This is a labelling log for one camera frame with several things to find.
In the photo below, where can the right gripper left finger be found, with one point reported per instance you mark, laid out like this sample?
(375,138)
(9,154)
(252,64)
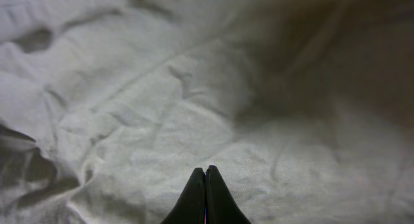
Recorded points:
(189,208)

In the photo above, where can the khaki green shorts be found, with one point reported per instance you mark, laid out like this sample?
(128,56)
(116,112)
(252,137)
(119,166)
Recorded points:
(305,106)

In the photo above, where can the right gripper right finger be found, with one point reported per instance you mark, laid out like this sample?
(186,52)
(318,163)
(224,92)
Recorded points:
(221,207)

